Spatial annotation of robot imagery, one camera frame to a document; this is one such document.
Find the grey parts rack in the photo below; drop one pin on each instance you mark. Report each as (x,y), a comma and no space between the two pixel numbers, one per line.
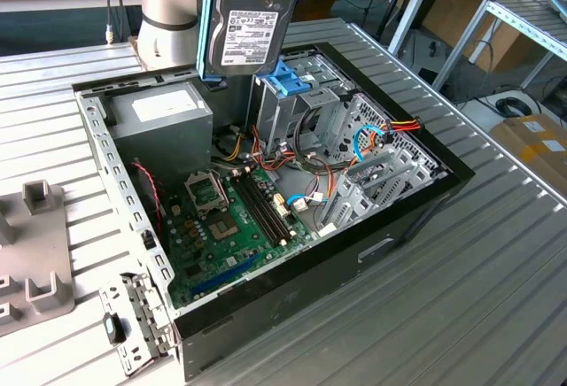
(40,244)

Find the silver drive cage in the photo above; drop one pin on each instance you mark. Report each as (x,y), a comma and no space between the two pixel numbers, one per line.
(274,111)

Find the silver disk bay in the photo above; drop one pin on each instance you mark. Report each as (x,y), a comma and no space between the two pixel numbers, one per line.
(350,191)

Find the large brown cardboard box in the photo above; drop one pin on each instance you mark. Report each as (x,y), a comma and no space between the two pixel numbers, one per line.
(456,14)

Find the small black flange clip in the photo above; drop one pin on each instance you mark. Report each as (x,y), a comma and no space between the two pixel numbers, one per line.
(147,240)

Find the perforated metal drive cage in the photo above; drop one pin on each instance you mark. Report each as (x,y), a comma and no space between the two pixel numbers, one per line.
(398,149)

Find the hinged metal slot retainer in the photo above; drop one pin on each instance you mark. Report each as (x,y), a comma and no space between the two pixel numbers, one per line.
(142,311)

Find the grey power supply unit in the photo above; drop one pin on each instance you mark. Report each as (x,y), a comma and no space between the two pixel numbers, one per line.
(164,138)

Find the hard disk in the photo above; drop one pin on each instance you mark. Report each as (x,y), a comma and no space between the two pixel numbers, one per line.
(248,36)

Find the black latch blue button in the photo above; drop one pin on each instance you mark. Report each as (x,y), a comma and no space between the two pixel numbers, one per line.
(114,330)

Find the green motherboard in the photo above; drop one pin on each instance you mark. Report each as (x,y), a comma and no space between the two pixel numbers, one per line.
(208,266)

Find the blue expansion slot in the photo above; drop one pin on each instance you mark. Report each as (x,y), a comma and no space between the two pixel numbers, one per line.
(226,275)

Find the black RAM slot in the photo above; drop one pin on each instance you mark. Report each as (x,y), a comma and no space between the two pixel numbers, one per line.
(266,206)
(255,212)
(271,204)
(261,209)

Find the black PC case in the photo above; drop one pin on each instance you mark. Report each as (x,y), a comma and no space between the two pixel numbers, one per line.
(310,297)

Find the cardboard box white labels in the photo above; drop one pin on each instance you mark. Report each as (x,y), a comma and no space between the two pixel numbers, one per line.
(527,156)

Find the blue drive latch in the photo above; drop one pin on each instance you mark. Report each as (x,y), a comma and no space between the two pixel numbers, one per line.
(294,82)

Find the small brown cardboard box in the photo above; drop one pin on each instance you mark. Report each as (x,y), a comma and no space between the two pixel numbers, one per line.
(316,7)

